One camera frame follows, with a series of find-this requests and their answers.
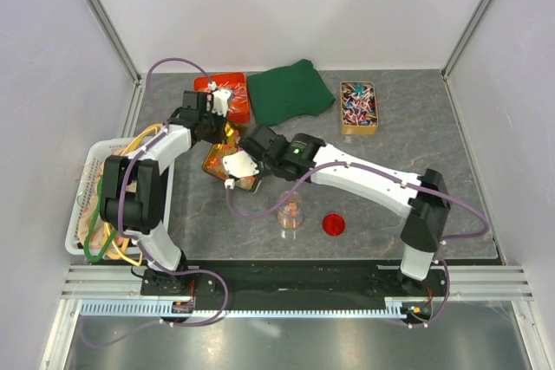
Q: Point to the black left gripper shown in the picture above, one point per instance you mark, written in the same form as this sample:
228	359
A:
218	136

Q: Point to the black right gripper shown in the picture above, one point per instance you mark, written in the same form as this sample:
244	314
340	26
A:
263	172

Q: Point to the gold tin with star candies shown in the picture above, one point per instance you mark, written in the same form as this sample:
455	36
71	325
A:
213	163

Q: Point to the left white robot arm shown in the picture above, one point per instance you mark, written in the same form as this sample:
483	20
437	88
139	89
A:
133	195

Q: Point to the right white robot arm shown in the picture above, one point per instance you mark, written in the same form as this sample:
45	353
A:
421	200

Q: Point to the orange plastic candy box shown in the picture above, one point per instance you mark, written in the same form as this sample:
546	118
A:
238	106

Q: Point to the clear glass jar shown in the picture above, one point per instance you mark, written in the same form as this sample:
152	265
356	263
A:
290	216

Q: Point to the folded green cloth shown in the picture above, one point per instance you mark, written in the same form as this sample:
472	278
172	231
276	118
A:
279	94

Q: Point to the red jar lid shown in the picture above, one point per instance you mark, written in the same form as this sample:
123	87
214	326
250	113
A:
333	224

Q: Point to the gold tin with lollipops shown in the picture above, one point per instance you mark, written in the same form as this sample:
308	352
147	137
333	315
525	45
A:
358	108

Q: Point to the white plastic basket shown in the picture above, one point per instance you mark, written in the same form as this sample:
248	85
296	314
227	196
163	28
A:
71	242

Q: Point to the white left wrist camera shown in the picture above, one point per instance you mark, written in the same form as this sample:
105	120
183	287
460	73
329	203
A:
219	99

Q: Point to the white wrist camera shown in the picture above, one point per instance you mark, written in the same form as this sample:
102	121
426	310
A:
241	171
219	99

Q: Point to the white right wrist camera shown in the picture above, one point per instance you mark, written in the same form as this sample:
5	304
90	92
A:
241	171

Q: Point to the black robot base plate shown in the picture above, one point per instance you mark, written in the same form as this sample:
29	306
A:
309	281

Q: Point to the blue slotted cable duct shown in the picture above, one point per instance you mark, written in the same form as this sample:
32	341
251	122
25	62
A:
171	309

